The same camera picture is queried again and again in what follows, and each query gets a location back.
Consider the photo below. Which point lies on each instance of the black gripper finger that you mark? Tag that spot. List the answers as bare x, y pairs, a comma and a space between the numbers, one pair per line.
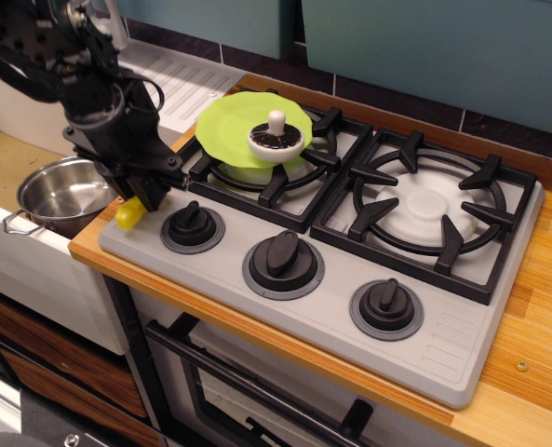
115, 180
149, 191

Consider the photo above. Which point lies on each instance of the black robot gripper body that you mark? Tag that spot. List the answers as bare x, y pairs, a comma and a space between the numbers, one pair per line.
115, 123

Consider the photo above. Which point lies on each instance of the white toy mushroom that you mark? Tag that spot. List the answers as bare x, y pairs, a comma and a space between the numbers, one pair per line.
276, 141

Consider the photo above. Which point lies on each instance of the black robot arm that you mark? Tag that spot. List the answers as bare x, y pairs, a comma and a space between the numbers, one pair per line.
52, 51

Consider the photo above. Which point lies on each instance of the stainless steel pot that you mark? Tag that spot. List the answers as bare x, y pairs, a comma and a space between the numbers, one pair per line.
63, 196

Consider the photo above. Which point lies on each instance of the green plastic plate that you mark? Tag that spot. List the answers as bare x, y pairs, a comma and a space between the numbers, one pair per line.
223, 128

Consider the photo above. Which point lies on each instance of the white toy sink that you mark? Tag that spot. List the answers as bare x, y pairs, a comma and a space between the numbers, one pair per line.
38, 270

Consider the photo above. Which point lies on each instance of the black left stove knob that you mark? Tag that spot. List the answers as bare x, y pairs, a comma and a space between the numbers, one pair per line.
192, 230

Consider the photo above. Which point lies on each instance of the black stove knob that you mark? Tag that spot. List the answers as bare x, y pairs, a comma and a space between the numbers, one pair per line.
386, 310
192, 230
284, 267

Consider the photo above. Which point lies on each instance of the grey toy faucet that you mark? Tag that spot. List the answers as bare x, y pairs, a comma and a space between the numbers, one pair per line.
111, 24

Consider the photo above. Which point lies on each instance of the black left burner grate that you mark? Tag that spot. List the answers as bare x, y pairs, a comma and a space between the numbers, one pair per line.
293, 205

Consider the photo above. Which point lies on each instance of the black burner grate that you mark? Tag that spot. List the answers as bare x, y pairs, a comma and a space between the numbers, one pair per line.
293, 205
506, 202

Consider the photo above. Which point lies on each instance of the black middle stove knob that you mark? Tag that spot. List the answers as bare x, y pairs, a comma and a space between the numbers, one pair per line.
284, 267

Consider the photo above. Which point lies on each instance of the wooden drawer front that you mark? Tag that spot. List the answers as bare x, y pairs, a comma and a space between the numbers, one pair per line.
74, 374

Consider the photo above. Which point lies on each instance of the black right stove knob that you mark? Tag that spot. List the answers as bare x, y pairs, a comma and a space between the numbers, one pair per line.
386, 310

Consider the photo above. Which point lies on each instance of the black right burner grate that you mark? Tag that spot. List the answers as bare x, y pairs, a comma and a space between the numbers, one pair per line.
506, 202

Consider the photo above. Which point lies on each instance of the grey toy stove top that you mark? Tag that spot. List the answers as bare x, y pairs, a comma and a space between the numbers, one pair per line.
443, 360

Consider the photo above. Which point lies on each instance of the black oven door handle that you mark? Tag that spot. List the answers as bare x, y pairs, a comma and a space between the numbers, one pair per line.
176, 340

